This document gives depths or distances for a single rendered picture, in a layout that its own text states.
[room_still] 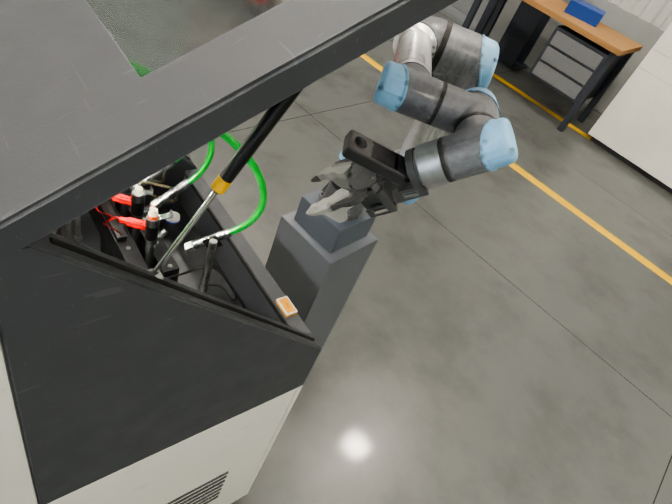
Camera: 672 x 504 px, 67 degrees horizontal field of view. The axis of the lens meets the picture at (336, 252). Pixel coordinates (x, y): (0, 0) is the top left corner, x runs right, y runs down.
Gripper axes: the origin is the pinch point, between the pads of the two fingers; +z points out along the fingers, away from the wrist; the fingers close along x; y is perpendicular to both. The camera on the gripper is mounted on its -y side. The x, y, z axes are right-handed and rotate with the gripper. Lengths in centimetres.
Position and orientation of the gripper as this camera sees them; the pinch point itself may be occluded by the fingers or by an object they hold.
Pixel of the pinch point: (312, 192)
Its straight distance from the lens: 93.1
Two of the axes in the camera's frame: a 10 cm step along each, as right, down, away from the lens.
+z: -8.7, 2.2, 4.4
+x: 0.8, -8.3, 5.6
